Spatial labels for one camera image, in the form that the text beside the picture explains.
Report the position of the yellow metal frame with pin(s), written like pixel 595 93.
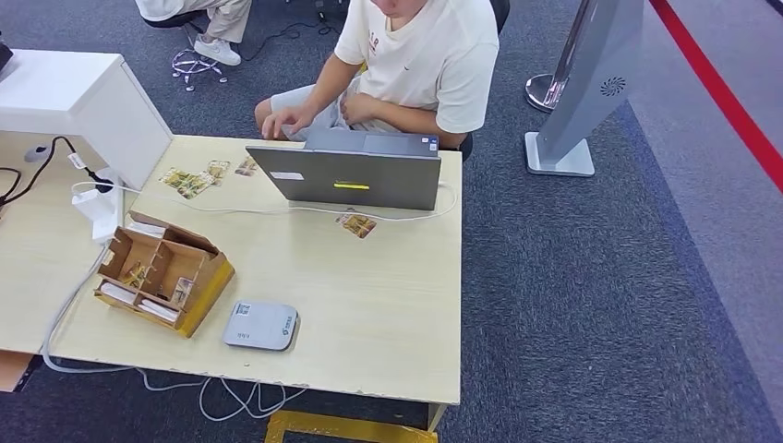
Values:
pixel 342 428

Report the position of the grey laptop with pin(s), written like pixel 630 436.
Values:
pixel 355 177

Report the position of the autumn print room key card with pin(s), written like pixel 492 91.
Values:
pixel 199 185

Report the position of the white paper slip stack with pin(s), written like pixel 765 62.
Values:
pixel 159 310
pixel 145 229
pixel 117 293

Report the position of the grey card reader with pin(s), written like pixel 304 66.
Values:
pixel 260 326

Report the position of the chrome stanchion post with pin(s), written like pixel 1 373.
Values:
pixel 541 92

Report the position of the person's right hand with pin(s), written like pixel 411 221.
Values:
pixel 290 119

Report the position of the white power adapter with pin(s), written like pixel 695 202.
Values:
pixel 98 211

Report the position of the person's left hand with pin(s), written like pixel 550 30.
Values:
pixel 360 109

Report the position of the cardboard organizer box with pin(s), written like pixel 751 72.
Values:
pixel 211 287

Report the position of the black remote controller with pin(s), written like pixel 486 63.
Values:
pixel 3 55

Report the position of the grey kiosk stand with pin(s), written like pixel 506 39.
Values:
pixel 590 73

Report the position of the autumn print ID card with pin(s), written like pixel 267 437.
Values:
pixel 246 167

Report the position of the white cabinet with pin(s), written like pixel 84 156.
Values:
pixel 55 85

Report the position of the background person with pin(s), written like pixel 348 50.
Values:
pixel 226 15

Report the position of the black stool chrome base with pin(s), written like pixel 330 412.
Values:
pixel 196 64

